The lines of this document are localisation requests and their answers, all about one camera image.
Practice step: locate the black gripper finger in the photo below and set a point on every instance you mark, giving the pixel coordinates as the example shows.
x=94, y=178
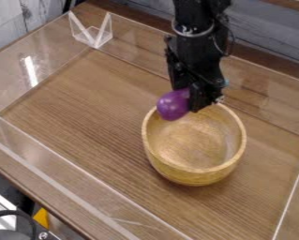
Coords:
x=205, y=94

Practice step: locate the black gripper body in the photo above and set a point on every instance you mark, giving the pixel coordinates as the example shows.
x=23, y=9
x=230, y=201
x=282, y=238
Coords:
x=194, y=53

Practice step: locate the purple toy eggplant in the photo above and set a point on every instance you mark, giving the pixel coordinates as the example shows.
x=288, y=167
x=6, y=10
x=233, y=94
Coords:
x=173, y=105

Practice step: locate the light wooden bowl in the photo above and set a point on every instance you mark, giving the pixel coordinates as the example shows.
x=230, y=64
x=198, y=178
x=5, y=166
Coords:
x=196, y=150

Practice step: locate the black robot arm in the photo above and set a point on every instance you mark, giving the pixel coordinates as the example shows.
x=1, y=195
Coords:
x=198, y=13

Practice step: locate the yellow tag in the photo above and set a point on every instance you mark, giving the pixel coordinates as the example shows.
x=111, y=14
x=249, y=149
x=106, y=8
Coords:
x=42, y=217

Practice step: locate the clear acrylic corner bracket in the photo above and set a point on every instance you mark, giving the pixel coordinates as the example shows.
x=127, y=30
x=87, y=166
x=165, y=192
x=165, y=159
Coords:
x=94, y=36

